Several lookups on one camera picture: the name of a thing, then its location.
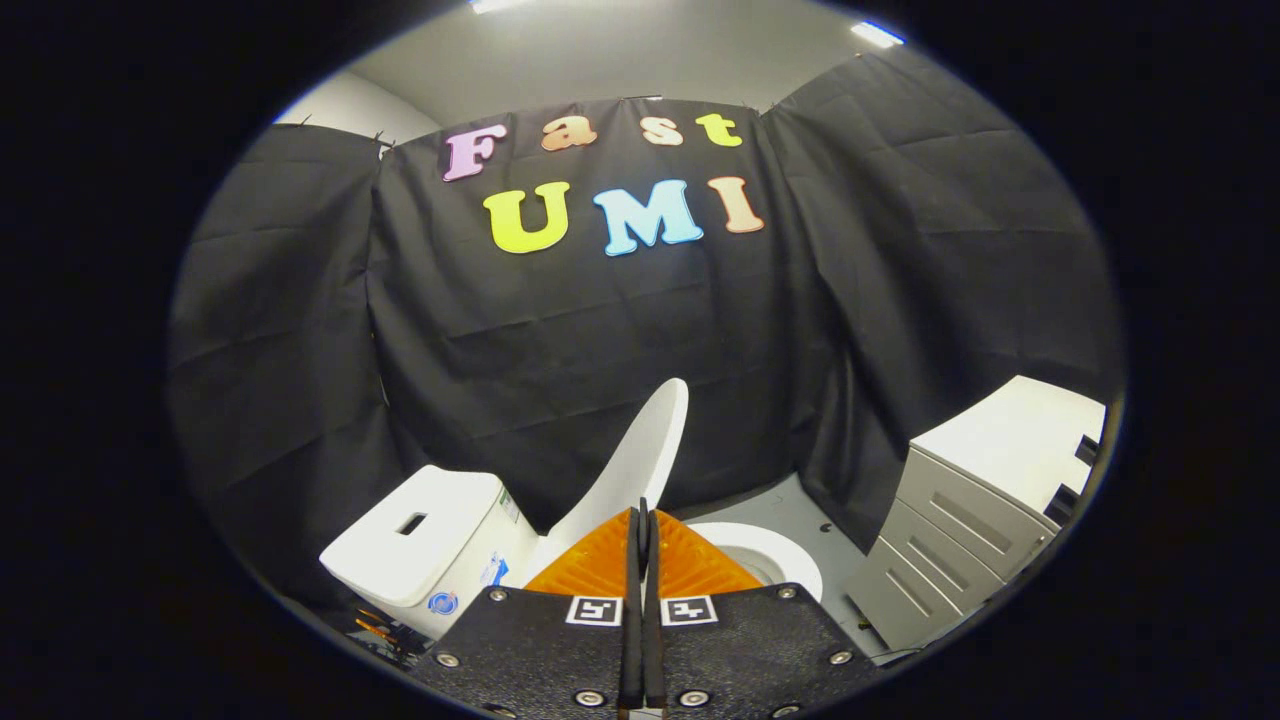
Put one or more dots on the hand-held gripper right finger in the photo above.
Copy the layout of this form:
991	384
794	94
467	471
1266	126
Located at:
750	640

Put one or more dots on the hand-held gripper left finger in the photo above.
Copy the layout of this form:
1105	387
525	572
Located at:
540	640

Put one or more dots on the white toilet lid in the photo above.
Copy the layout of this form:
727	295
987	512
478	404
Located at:
640	450

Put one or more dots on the white toilet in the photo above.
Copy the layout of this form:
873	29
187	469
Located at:
420	540

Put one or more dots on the grey drawer cabinet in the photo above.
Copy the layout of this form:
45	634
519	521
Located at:
960	530

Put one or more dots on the black backdrop cloth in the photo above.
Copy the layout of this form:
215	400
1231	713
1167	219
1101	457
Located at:
550	330

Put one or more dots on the ceiling light panel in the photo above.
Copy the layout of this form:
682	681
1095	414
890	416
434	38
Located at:
498	5
877	34

